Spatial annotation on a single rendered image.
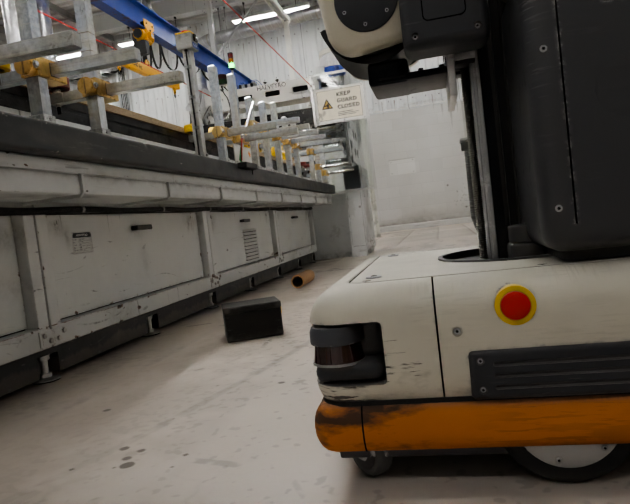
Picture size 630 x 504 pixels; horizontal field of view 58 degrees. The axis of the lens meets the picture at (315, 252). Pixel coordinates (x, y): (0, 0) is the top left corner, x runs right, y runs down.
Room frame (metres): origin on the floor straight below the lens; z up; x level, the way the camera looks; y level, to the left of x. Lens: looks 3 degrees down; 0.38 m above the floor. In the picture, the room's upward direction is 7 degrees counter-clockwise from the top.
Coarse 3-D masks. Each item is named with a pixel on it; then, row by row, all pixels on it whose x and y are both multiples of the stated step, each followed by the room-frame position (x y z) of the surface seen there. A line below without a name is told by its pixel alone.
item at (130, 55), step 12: (132, 48) 1.41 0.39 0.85; (72, 60) 1.45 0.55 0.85; (84, 60) 1.44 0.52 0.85; (96, 60) 1.43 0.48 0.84; (108, 60) 1.43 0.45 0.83; (120, 60) 1.42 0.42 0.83; (132, 60) 1.42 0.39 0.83; (12, 72) 1.49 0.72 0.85; (60, 72) 1.46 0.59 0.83; (72, 72) 1.46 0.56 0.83; (84, 72) 1.47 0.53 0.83; (0, 84) 1.49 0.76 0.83; (12, 84) 1.50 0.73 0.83; (24, 84) 1.51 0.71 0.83
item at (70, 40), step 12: (48, 36) 1.18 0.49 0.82; (60, 36) 1.17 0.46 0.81; (72, 36) 1.17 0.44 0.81; (0, 48) 1.20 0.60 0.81; (12, 48) 1.20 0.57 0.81; (24, 48) 1.19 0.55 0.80; (36, 48) 1.18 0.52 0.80; (48, 48) 1.18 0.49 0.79; (60, 48) 1.18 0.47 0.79; (72, 48) 1.19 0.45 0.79; (0, 60) 1.21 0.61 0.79; (12, 60) 1.22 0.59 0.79; (24, 60) 1.22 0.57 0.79
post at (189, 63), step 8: (192, 56) 2.40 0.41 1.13; (184, 64) 2.40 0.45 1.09; (192, 64) 2.39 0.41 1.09; (192, 72) 2.39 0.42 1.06; (192, 80) 2.39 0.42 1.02; (192, 88) 2.39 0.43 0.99; (192, 96) 2.39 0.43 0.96; (192, 104) 2.38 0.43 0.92; (192, 112) 2.39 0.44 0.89; (200, 112) 2.41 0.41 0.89; (192, 120) 2.39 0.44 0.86; (200, 120) 2.40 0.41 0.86; (192, 128) 2.40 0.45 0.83; (200, 128) 2.39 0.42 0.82; (200, 136) 2.39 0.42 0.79; (200, 144) 2.39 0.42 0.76; (200, 152) 2.39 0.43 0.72
